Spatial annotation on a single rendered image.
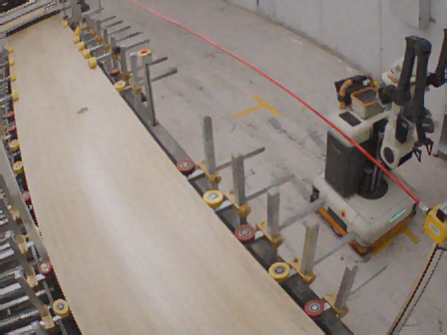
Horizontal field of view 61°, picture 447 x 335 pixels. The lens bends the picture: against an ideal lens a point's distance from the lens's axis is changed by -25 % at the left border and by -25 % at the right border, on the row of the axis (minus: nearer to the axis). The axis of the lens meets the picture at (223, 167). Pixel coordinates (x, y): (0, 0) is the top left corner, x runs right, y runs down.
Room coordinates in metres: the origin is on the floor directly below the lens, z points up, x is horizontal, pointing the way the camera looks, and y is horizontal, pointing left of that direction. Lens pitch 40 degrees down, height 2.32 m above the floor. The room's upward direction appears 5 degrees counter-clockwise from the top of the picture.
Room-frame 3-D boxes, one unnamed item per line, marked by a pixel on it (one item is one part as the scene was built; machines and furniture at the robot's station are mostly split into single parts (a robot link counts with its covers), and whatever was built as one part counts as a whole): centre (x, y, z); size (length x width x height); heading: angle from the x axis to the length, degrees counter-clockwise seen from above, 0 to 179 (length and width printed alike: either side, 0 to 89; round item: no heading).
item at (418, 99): (1.62, -0.98, 1.40); 0.11 x 0.06 x 0.43; 117
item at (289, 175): (1.61, -0.12, 0.82); 0.43 x 0.03 x 0.04; 117
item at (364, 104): (2.23, -0.92, 0.87); 0.23 x 0.15 x 0.11; 116
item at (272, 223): (1.31, -0.17, 0.87); 0.04 x 0.04 x 0.48; 27
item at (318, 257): (1.17, -0.35, 0.82); 0.43 x 0.03 x 0.04; 117
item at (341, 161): (2.21, -0.93, 0.59); 0.55 x 0.34 x 0.83; 116
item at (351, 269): (0.87, -0.40, 0.89); 0.04 x 0.04 x 0.48; 27
